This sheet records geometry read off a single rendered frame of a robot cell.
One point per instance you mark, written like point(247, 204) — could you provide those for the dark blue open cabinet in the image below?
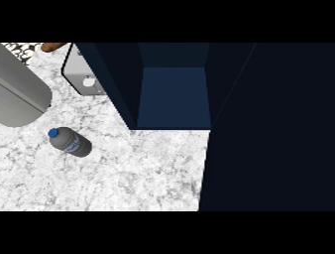
point(172, 96)

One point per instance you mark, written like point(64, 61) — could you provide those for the grey water bottle blue cap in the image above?
point(71, 142)

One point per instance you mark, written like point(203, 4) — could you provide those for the dark blue cabinet door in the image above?
point(283, 132)

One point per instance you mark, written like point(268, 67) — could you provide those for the pale grey boxy appliance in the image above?
point(83, 77)

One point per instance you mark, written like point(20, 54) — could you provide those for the brown wooden object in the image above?
point(52, 46)

